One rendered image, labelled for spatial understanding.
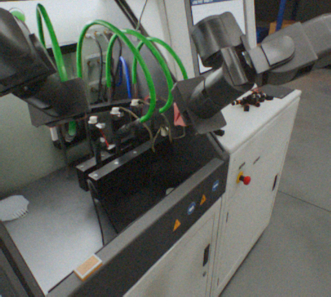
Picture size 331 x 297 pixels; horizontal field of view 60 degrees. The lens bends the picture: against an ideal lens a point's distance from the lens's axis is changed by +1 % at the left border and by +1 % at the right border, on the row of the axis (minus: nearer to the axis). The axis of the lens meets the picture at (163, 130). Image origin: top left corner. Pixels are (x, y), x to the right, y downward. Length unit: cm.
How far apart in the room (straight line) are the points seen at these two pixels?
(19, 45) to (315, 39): 35
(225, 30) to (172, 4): 63
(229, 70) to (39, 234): 73
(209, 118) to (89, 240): 54
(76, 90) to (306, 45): 36
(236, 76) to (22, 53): 27
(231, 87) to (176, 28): 69
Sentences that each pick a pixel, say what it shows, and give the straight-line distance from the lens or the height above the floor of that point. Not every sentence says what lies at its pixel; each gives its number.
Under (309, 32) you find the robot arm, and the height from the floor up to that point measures 142.
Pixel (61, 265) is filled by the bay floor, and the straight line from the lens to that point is 86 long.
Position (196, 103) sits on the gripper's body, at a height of 131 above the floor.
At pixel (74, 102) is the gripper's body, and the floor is 130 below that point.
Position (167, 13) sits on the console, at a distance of 105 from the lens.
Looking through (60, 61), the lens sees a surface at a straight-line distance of 58.
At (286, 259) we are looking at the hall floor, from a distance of 201.
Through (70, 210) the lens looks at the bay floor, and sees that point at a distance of 99.
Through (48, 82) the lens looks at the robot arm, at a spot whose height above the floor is 136.
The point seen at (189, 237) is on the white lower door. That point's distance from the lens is 98.
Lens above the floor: 150
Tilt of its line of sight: 29 degrees down
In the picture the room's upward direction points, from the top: straight up
